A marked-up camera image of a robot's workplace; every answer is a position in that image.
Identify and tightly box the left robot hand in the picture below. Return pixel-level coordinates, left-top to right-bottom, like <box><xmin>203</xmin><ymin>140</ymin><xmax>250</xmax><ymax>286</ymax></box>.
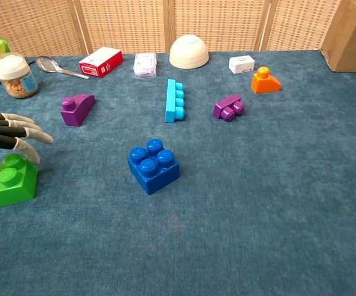
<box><xmin>0</xmin><ymin>112</ymin><xmax>55</xmax><ymax>165</ymax></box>

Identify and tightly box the green toy block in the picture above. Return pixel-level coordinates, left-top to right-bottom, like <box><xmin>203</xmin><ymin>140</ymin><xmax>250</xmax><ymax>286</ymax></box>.
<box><xmin>0</xmin><ymin>153</ymin><xmax>39</xmax><ymax>210</ymax></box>

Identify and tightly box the blue toy block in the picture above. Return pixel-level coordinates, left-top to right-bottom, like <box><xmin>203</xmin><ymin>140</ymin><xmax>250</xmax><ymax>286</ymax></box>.
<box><xmin>127</xmin><ymin>138</ymin><xmax>180</xmax><ymax>195</ymax></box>

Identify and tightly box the white-lidded clear jar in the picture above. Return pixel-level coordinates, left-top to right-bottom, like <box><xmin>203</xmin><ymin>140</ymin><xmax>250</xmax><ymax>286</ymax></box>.
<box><xmin>0</xmin><ymin>52</ymin><xmax>39</xmax><ymax>99</ymax></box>

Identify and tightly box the purple sloped one-stud block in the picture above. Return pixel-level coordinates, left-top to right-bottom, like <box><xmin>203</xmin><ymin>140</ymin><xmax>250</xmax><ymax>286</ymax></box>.
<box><xmin>60</xmin><ymin>94</ymin><xmax>96</xmax><ymax>127</ymax></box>

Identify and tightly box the metal spoon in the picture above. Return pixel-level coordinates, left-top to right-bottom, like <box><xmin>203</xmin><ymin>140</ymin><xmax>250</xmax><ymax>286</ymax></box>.
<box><xmin>36</xmin><ymin>55</ymin><xmax>90</xmax><ymax>80</ymax></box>

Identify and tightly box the red and white box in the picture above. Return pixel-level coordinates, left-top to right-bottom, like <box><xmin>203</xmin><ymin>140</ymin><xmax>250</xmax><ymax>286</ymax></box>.
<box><xmin>78</xmin><ymin>46</ymin><xmax>124</xmax><ymax>79</ymax></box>

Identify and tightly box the clear plastic case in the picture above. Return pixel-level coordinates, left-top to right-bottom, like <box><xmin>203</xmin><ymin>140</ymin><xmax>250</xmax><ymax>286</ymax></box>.
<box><xmin>133</xmin><ymin>52</ymin><xmax>158</xmax><ymax>80</ymax></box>

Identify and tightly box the woven folding screen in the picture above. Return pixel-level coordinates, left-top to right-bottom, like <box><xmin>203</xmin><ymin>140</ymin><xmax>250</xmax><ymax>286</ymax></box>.
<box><xmin>0</xmin><ymin>0</ymin><xmax>345</xmax><ymax>58</ymax></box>

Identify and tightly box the light blue long block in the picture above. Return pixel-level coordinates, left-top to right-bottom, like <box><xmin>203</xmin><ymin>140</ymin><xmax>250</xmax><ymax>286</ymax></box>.
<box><xmin>164</xmin><ymin>78</ymin><xmax>186</xmax><ymax>123</ymax></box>

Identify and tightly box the cream upturned bowl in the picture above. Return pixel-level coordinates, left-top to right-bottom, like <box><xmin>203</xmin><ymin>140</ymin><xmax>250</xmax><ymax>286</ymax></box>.
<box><xmin>168</xmin><ymin>34</ymin><xmax>210</xmax><ymax>70</ymax></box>

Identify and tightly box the blue table cloth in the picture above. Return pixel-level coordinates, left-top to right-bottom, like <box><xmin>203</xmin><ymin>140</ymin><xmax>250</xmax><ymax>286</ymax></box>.
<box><xmin>0</xmin><ymin>50</ymin><xmax>356</xmax><ymax>296</ymax></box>

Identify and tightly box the purple two-stud block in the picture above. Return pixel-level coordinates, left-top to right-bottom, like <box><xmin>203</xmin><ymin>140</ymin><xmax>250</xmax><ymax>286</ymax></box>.
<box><xmin>212</xmin><ymin>94</ymin><xmax>246</xmax><ymax>123</ymax></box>

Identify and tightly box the small white box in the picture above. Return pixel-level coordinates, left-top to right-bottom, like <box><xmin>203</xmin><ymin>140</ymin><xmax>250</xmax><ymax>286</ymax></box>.
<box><xmin>228</xmin><ymin>55</ymin><xmax>255</xmax><ymax>75</ymax></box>

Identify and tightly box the orange sloped one-stud block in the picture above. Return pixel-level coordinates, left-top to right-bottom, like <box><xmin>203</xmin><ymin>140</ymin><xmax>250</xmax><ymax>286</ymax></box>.
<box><xmin>250</xmin><ymin>66</ymin><xmax>282</xmax><ymax>94</ymax></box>

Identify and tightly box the cardboard box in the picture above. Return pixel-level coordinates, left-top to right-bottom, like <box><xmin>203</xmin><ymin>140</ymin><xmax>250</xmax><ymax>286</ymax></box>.
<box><xmin>320</xmin><ymin>0</ymin><xmax>356</xmax><ymax>74</ymax></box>

